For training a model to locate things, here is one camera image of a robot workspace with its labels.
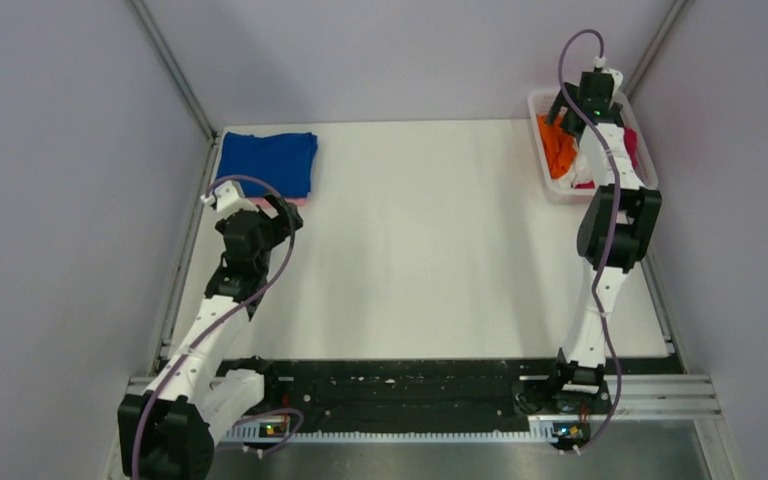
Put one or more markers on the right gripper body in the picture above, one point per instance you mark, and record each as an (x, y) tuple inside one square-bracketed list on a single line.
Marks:
[(572, 91)]

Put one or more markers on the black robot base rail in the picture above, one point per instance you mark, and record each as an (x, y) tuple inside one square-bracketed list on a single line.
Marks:
[(431, 399)]

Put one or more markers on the white plastic basket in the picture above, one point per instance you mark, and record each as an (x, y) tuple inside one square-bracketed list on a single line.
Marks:
[(539, 103)]

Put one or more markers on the magenta t shirt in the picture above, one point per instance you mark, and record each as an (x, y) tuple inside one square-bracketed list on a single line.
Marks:
[(632, 149)]

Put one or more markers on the white t shirt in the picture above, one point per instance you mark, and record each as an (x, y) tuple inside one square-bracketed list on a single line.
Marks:
[(578, 176)]

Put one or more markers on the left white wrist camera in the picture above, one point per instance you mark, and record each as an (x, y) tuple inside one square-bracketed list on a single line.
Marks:
[(226, 199)]

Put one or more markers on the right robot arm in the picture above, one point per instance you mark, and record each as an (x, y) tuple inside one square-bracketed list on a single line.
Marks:
[(617, 226)]

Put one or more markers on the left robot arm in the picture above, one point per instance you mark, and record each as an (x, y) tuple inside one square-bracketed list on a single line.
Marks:
[(172, 429)]

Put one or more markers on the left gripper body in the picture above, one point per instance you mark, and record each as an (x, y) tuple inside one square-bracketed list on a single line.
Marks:
[(274, 235)]

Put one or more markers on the folded pink t shirt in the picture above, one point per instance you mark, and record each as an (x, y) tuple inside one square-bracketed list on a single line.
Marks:
[(264, 203)]

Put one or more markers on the orange t shirt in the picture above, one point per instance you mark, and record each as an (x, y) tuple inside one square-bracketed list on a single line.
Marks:
[(558, 146)]

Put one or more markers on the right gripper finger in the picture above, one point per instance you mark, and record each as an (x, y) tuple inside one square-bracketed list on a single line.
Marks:
[(572, 124), (566, 98)]

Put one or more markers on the folded blue t shirt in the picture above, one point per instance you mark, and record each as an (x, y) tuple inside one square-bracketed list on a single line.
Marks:
[(284, 161)]

